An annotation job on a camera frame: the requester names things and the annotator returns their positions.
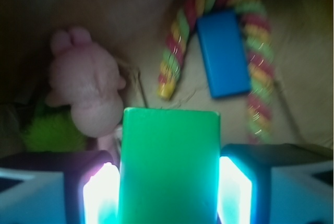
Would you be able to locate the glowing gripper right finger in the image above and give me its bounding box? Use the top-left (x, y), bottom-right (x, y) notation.
top-left (218, 144), bottom-right (333, 223)

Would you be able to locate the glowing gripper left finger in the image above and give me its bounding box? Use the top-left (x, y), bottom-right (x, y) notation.
top-left (1, 150), bottom-right (120, 223)

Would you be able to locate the green wooden block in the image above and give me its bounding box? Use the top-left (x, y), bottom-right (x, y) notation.
top-left (118, 108), bottom-right (220, 223)

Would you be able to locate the blue wooden block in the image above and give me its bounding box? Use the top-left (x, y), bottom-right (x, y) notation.
top-left (196, 10), bottom-right (251, 99)

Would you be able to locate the green fuzzy plush toy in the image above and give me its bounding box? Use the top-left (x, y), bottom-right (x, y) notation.
top-left (21, 100), bottom-right (87, 152)

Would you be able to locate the pink plush bunny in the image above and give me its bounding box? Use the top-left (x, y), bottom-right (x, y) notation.
top-left (45, 27), bottom-right (126, 152)

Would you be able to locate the brown paper bag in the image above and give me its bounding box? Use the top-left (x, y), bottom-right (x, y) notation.
top-left (1, 0), bottom-right (333, 156)

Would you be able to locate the multicolour twisted rope toy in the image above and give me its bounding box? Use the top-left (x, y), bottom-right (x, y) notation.
top-left (158, 0), bottom-right (275, 144)

